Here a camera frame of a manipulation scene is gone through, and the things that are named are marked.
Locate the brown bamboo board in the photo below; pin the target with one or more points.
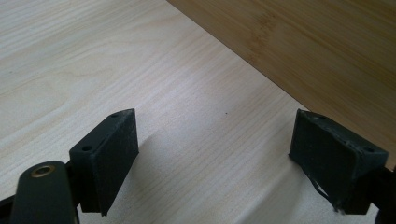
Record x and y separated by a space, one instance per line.
311 40

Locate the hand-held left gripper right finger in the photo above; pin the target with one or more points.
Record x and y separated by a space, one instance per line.
330 158

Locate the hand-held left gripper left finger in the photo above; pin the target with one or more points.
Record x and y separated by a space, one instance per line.
102 161

